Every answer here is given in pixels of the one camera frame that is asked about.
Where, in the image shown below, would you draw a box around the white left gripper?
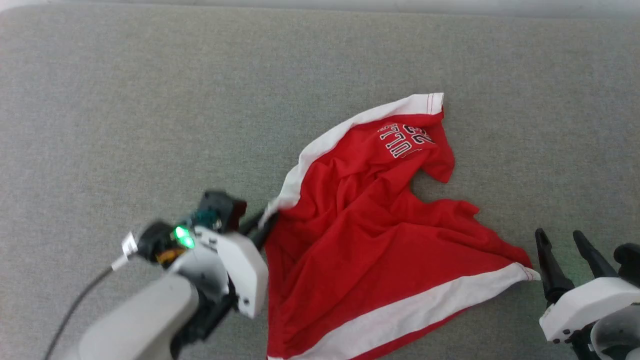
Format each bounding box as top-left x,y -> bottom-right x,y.
192,212 -> 279,320

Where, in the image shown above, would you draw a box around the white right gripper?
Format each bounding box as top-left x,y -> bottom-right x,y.
534,228 -> 640,343

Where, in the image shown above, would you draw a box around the red shorts with white trim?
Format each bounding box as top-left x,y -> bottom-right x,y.
261,92 -> 541,360

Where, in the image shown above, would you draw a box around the grey fabric sofa cushion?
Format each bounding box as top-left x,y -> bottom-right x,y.
0,4 -> 640,360

